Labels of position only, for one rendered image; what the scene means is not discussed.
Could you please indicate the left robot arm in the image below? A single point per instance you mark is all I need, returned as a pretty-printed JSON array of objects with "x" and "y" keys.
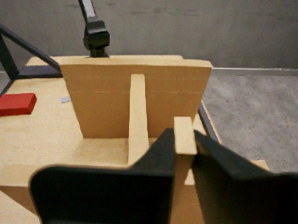
[{"x": 95, "y": 33}]

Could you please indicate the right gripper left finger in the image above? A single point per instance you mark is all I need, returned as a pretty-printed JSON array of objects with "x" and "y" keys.
[{"x": 87, "y": 194}]

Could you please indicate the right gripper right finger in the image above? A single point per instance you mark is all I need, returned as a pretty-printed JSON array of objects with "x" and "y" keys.
[{"x": 233, "y": 190}]

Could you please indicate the red rectangular block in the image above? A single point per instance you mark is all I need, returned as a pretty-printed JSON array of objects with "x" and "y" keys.
[{"x": 17, "y": 104}]

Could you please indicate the tan wooden board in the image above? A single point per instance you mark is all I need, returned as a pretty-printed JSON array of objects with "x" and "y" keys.
[
  {"x": 99, "y": 90},
  {"x": 14, "y": 183}
]

